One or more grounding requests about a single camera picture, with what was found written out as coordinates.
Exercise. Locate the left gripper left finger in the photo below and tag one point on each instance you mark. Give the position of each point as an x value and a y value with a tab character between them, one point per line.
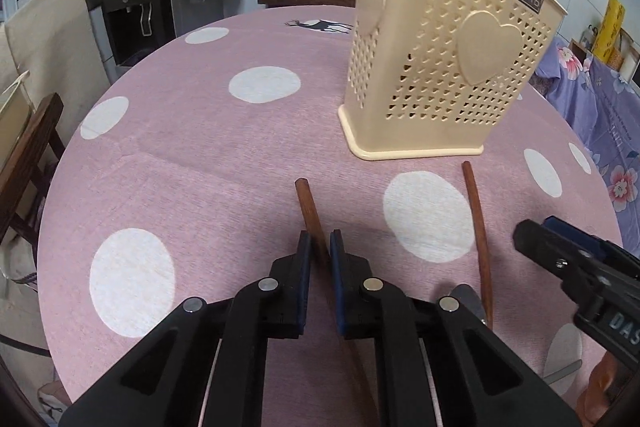
205	363

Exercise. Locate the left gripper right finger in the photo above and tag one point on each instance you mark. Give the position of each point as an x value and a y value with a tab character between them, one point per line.
437	363

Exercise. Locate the brown wooden chopstick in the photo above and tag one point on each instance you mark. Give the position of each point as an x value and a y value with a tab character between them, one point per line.
357	376
481	241

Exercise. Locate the right hand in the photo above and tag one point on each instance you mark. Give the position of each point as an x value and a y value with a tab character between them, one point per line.
607	382

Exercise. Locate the steel spoon on table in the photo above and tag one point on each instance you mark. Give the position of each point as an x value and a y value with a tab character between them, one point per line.
469	298

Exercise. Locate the purple floral cloth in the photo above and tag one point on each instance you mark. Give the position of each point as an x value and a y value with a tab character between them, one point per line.
602	108

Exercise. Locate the pink polka dot tablecloth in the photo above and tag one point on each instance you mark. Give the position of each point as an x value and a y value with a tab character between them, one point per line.
180	183

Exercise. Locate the white microwave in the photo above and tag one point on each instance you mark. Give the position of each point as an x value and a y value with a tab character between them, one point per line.
633	66

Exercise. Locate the yellow foil roll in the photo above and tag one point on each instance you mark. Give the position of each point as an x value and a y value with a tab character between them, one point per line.
606	46

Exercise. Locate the wooden stool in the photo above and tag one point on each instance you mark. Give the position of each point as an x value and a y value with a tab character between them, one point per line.
22	166

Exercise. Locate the cream plastic utensil holder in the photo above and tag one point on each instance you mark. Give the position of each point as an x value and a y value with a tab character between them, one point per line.
431	78

